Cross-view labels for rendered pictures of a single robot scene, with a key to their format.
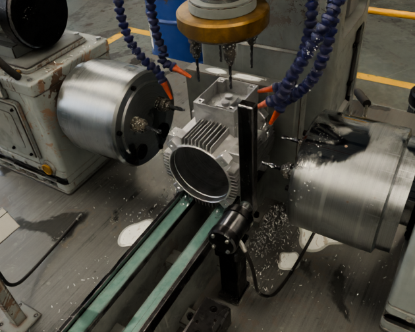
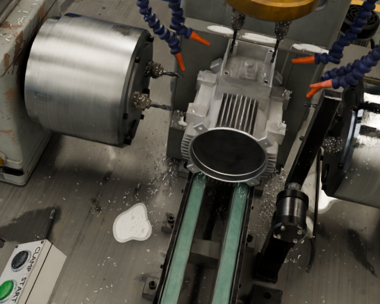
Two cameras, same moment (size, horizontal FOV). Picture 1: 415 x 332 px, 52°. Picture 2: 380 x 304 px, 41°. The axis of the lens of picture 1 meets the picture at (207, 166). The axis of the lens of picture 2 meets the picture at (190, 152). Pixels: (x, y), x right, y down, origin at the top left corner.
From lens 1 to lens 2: 0.46 m
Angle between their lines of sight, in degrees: 22
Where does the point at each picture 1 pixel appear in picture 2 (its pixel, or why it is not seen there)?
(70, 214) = (37, 212)
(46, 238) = not seen: hidden behind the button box
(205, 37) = (270, 15)
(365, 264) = (371, 217)
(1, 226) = (52, 263)
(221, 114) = (253, 89)
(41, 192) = not seen: outside the picture
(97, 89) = (91, 63)
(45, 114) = (8, 96)
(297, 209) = (350, 186)
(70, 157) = (25, 141)
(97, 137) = (95, 122)
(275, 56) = not seen: hidden behind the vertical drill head
